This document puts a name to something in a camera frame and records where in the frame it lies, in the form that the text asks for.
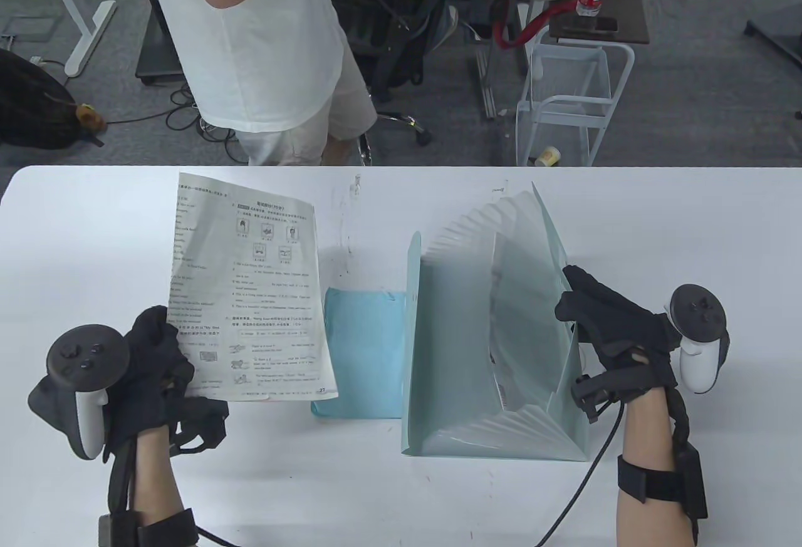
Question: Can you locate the grey floor outlet plate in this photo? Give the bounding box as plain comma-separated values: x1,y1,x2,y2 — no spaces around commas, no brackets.
0,16,60,41

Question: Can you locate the silver aluminium profile post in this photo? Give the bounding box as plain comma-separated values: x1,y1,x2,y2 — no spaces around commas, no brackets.
475,46,499,118

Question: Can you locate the white printed test paper document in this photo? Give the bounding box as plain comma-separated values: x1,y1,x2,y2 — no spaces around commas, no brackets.
168,172,340,402

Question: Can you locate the tangle of black cables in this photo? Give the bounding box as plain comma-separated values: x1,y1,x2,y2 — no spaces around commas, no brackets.
166,80,251,164

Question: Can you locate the black braided cable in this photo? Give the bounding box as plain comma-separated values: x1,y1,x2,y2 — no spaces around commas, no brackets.
110,434,239,547
536,406,627,547

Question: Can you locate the brown plush toy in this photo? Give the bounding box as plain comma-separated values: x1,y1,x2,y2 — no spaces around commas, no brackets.
74,105,107,133

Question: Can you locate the black and white handheld controller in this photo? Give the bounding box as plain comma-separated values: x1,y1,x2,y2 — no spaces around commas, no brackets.
28,326,131,461
664,284,731,394

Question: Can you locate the black wrist strap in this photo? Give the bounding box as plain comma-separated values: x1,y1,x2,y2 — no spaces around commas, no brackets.
113,508,198,547
617,454,690,504

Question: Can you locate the light green accordion folder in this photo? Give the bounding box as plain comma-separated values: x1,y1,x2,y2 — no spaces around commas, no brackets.
400,182,591,462

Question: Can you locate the black floor box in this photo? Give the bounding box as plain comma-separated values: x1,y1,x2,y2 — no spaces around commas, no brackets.
467,0,496,40

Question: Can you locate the black backpack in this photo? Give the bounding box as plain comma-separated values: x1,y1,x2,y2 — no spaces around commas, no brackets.
0,49,104,150

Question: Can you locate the dark brown side table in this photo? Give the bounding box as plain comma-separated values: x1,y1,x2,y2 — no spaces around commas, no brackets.
548,0,650,45

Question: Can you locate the person's left hand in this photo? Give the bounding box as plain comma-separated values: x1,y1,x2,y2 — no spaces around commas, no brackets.
99,306,196,459

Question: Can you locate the person's right hand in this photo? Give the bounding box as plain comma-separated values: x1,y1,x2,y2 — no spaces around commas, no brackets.
554,265,684,399

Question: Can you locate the black smartphone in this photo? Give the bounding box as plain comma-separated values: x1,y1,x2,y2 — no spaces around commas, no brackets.
560,16,619,33

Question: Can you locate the black wrist camera block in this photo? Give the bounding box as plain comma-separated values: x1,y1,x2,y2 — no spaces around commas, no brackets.
570,373,618,424
169,400,229,454

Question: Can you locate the black rolling stand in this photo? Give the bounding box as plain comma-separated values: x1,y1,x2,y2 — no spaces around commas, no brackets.
136,27,189,85

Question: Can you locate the black stand base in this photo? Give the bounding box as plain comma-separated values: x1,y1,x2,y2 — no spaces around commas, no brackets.
744,5,802,71

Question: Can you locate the white wire basket cart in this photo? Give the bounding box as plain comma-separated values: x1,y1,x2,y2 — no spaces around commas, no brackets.
515,39,635,167

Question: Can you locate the black office chair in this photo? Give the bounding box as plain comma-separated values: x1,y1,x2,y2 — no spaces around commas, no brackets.
323,0,452,162

